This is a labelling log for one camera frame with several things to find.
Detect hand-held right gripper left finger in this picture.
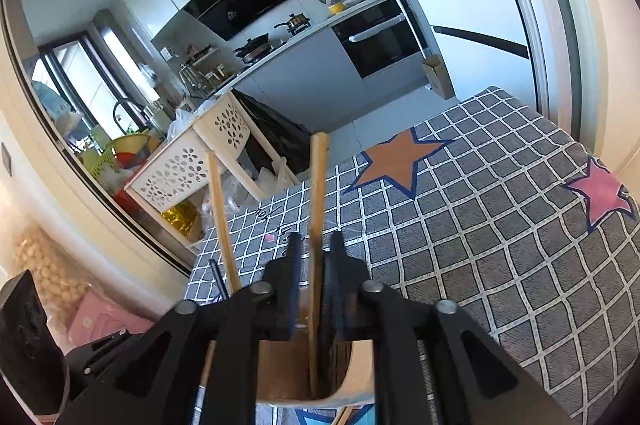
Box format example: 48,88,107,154
55,232,306,425

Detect white plastic utensil holder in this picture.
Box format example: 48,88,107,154
200,285,378,408

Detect cardboard box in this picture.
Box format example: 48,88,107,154
421,55,456,100

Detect green and yellow colanders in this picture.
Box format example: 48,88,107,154
80,130,161,176

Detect white perforated storage cart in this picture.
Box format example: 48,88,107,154
124,92,301,251

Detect gold foil bag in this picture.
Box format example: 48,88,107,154
160,200,206,240

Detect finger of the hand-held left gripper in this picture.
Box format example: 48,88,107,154
64,327,153,398

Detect pink box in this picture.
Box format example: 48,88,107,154
67,290,151,348

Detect bag of pale round snacks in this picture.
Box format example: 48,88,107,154
10,225,93,331

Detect white refrigerator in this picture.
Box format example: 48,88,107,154
345,0,541,116

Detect small cooking pot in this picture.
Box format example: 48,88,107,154
274,12,313,36

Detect white plastic bag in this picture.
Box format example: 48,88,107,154
167,107,201,140

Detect grey checked star tablecloth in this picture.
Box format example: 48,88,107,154
187,86,640,425

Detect black wok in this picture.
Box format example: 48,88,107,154
234,34,273,63

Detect black built-in oven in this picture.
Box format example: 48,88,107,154
331,0,426,80

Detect dark kitchen faucet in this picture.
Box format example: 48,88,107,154
112,99,148,130

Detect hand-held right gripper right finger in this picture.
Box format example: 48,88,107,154
320,230,576,425

